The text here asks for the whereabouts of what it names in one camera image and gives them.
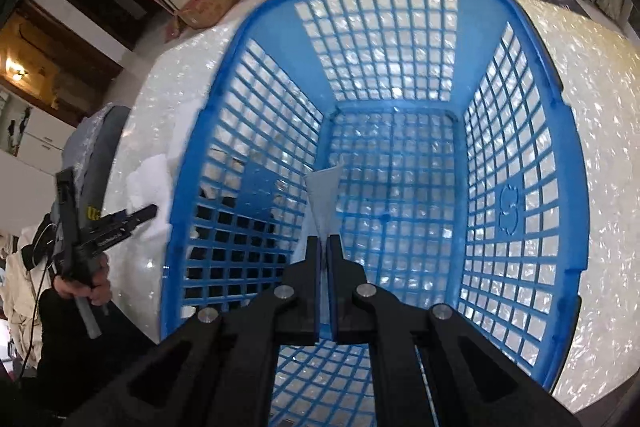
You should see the white towel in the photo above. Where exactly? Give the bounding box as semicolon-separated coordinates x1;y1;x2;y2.
126;154;172;256

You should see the operator left hand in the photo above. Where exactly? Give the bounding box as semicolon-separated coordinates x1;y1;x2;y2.
52;253;114;308

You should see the light blue cloth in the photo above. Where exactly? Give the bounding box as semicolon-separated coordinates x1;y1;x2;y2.
294;165;344;261

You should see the grey chair with cover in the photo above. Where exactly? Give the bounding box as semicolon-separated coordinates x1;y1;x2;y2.
62;103;130;229

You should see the black plush toy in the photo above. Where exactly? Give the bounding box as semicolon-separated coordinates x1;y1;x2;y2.
182;196;290;311

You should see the cardboard box on floor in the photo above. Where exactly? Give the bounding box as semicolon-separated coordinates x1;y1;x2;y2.
178;0;240;29

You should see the blue plastic basket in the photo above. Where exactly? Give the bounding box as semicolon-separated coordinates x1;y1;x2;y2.
160;0;589;426

